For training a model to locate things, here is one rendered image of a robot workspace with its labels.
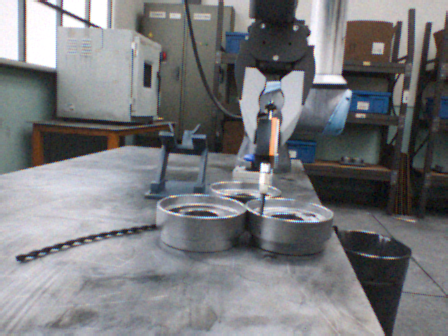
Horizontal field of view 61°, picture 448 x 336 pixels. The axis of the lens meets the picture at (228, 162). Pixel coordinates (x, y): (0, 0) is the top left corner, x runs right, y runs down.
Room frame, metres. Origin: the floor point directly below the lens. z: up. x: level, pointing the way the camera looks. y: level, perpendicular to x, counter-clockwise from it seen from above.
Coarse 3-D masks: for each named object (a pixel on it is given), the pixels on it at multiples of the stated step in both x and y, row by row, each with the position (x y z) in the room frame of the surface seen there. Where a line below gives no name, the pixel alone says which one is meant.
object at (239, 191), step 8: (216, 184) 0.57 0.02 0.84; (224, 184) 0.58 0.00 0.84; (232, 184) 0.59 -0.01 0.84; (240, 184) 0.59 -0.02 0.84; (248, 184) 0.59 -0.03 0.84; (256, 184) 0.59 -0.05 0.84; (208, 192) 0.54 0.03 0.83; (216, 192) 0.51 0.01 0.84; (232, 192) 0.56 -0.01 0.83; (240, 192) 0.57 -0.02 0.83; (248, 192) 0.57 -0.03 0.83; (256, 192) 0.58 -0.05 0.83; (272, 192) 0.57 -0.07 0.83; (280, 192) 0.53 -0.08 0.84; (240, 200) 0.49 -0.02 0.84; (248, 200) 0.49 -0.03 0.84
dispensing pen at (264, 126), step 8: (272, 104) 0.48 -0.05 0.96; (272, 112) 0.48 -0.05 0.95; (264, 120) 0.45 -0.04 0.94; (264, 128) 0.45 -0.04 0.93; (264, 136) 0.44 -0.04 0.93; (256, 144) 0.44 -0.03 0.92; (264, 144) 0.44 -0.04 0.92; (256, 152) 0.43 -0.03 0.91; (264, 152) 0.43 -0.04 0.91; (256, 160) 0.45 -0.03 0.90; (264, 160) 0.44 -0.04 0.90; (264, 168) 0.44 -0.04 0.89; (264, 176) 0.43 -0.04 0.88; (264, 184) 0.43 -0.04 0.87; (264, 192) 0.43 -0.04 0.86; (264, 200) 0.42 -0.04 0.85
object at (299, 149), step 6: (288, 138) 4.27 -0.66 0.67; (288, 144) 4.27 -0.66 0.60; (294, 144) 4.26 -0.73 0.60; (300, 144) 3.92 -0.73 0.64; (306, 144) 3.89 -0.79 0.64; (312, 144) 3.88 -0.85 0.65; (288, 150) 3.94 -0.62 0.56; (294, 150) 3.93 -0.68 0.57; (300, 150) 3.92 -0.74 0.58; (306, 150) 3.91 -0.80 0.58; (312, 150) 3.89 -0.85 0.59; (294, 156) 3.93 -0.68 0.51; (300, 156) 3.92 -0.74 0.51; (306, 156) 3.91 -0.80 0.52; (312, 156) 3.89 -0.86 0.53; (306, 162) 3.92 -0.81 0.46; (312, 162) 3.89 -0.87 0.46
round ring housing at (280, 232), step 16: (256, 208) 0.48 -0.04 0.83; (272, 208) 0.49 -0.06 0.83; (288, 208) 0.49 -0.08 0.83; (304, 208) 0.49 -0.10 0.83; (320, 208) 0.47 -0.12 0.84; (256, 224) 0.41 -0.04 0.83; (272, 224) 0.40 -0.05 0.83; (288, 224) 0.39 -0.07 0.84; (304, 224) 0.39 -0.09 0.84; (320, 224) 0.40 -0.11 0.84; (256, 240) 0.42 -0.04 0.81; (272, 240) 0.40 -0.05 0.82; (288, 240) 0.39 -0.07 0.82; (304, 240) 0.39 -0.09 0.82; (320, 240) 0.40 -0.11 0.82
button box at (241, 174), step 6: (240, 168) 0.71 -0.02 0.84; (246, 168) 0.69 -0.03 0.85; (252, 168) 0.69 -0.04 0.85; (258, 168) 0.70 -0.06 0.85; (234, 174) 0.66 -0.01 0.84; (240, 174) 0.66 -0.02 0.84; (246, 174) 0.66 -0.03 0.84; (252, 174) 0.66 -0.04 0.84; (258, 174) 0.66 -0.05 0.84; (234, 180) 0.66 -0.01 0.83; (240, 180) 0.66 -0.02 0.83; (246, 180) 0.66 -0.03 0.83; (252, 180) 0.66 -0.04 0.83; (258, 180) 0.66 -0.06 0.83; (270, 180) 0.66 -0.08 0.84
